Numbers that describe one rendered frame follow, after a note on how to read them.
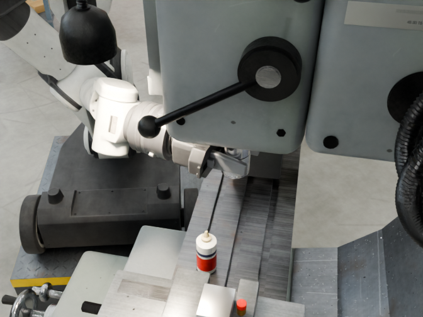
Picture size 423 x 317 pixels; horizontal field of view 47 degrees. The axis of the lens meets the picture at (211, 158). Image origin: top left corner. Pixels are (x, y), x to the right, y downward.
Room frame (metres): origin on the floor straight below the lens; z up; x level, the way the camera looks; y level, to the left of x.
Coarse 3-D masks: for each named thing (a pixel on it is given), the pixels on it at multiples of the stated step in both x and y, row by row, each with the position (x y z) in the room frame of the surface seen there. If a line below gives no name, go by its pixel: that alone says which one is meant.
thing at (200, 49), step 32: (160, 0) 0.52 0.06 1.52; (192, 0) 0.51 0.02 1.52; (224, 0) 0.50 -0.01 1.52; (256, 0) 0.50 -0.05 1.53; (288, 0) 0.49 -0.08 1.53; (320, 0) 0.50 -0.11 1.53; (160, 32) 0.53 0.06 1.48; (192, 32) 0.51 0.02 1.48; (224, 32) 0.50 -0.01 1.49; (256, 32) 0.50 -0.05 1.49; (288, 32) 0.49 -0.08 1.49; (192, 64) 0.51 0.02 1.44; (224, 64) 0.50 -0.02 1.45; (192, 96) 0.51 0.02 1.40; (192, 128) 0.51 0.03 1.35; (224, 128) 0.50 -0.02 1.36; (256, 128) 0.50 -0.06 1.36; (288, 128) 0.49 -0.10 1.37
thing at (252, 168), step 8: (264, 152) 0.89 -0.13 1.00; (256, 160) 0.90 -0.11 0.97; (264, 160) 0.89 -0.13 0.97; (272, 160) 0.89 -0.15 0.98; (280, 160) 0.89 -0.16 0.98; (256, 168) 0.90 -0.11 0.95; (264, 168) 0.89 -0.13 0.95; (272, 168) 0.89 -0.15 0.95; (280, 168) 0.89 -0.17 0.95; (256, 176) 0.90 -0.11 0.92; (264, 176) 0.89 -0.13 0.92; (272, 176) 0.89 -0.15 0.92
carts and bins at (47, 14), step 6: (30, 0) 3.41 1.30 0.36; (36, 0) 3.40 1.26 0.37; (42, 0) 3.41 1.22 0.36; (48, 0) 3.41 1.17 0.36; (36, 6) 3.29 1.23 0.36; (42, 6) 3.32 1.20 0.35; (48, 6) 3.19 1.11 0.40; (42, 12) 3.32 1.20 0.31; (48, 12) 3.19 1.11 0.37; (48, 18) 3.19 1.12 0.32
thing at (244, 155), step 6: (222, 150) 0.59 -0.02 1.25; (228, 150) 0.58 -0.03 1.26; (234, 150) 0.58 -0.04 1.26; (240, 150) 0.58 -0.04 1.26; (246, 150) 0.58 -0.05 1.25; (234, 156) 0.58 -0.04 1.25; (240, 156) 0.58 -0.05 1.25; (246, 156) 0.58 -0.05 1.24; (246, 162) 0.58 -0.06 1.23; (228, 174) 0.58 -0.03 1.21; (234, 174) 0.58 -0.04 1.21; (246, 174) 0.59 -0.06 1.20
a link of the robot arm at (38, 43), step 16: (32, 16) 0.88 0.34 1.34; (32, 32) 0.86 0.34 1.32; (48, 32) 0.89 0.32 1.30; (16, 48) 0.85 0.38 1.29; (32, 48) 0.86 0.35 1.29; (48, 48) 0.88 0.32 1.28; (32, 64) 0.88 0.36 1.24; (48, 64) 0.87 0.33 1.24; (64, 64) 0.89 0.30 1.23; (48, 80) 0.88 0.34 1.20; (64, 96) 0.87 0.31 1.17
